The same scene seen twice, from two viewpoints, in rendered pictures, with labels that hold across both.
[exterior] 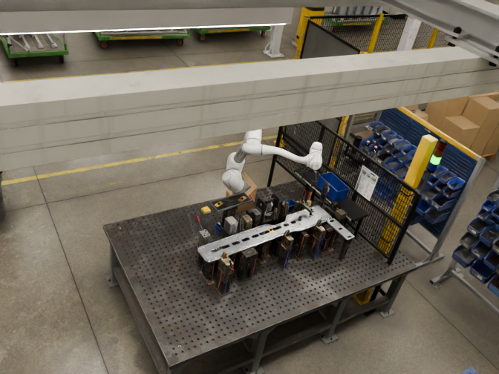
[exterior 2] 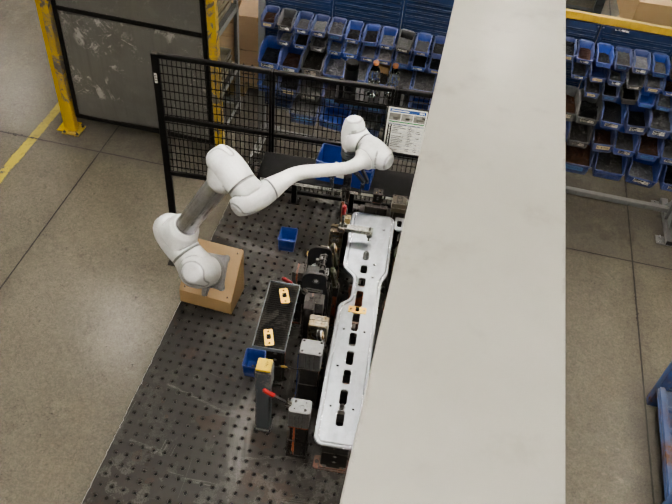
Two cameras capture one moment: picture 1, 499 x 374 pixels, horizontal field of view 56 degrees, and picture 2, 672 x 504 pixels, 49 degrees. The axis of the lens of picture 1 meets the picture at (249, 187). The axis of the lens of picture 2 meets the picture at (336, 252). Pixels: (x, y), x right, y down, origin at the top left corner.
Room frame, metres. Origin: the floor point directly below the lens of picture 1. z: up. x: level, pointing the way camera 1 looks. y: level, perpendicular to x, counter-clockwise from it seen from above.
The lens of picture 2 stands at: (1.80, 1.40, 3.62)
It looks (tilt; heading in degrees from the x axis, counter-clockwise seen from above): 46 degrees down; 314
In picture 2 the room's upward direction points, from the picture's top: 6 degrees clockwise
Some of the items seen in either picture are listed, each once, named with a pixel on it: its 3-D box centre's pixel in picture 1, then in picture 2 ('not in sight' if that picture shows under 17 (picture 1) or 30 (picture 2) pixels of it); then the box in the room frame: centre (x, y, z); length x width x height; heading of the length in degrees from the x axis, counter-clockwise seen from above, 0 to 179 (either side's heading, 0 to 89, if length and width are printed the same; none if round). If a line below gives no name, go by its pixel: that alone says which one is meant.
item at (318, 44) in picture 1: (316, 105); (130, 27); (5.99, -0.70, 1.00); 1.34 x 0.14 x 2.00; 36
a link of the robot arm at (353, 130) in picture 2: (315, 151); (355, 133); (3.62, -0.52, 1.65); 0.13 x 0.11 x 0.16; 0
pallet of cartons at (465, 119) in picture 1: (464, 125); not in sight; (7.26, -3.30, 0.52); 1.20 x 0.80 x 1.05; 123
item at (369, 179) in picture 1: (366, 182); (404, 130); (3.81, -1.10, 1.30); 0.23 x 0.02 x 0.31; 40
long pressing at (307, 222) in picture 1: (269, 231); (358, 314); (3.20, -0.25, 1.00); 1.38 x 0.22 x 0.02; 130
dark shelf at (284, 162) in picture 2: (329, 191); (341, 177); (3.96, -0.81, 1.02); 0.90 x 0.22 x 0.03; 40
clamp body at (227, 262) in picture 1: (224, 275); not in sight; (2.70, 0.07, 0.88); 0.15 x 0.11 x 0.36; 40
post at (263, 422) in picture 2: (203, 229); (264, 397); (3.16, 0.33, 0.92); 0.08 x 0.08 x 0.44; 40
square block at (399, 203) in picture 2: (336, 225); (395, 224); (3.60, -0.90, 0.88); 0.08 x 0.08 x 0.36; 40
